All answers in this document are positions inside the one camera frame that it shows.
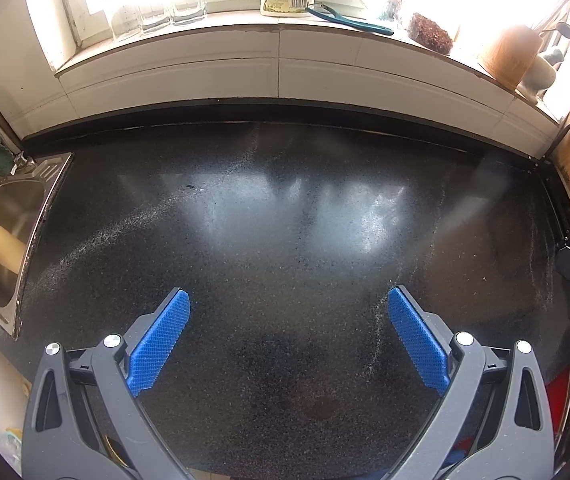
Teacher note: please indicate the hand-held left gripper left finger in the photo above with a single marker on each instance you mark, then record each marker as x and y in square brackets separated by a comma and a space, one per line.
[162, 335]

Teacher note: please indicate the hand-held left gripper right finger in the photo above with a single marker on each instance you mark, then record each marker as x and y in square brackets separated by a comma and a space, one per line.
[417, 335]

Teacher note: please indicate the person's red shirt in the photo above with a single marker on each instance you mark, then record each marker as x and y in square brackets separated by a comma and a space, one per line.
[560, 405]

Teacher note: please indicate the black metal rack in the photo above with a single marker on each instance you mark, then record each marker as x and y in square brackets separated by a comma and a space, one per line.
[562, 135]

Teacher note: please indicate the stainless steel sink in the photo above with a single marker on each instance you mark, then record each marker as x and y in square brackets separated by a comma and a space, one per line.
[10, 240]

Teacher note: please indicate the white stone mortar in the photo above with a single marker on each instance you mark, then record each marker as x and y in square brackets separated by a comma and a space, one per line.
[537, 80]

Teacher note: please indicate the white stone pestle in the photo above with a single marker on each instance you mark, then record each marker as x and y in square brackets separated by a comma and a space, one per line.
[554, 55]

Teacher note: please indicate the wooden utensil holder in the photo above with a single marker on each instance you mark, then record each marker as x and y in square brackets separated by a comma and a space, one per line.
[510, 57]

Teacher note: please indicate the clear drinking glass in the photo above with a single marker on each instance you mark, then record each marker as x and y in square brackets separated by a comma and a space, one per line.
[190, 9]
[156, 15]
[125, 22]

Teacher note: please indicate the teal vegetable peeler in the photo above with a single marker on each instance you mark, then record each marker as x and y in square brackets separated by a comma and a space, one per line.
[350, 20]

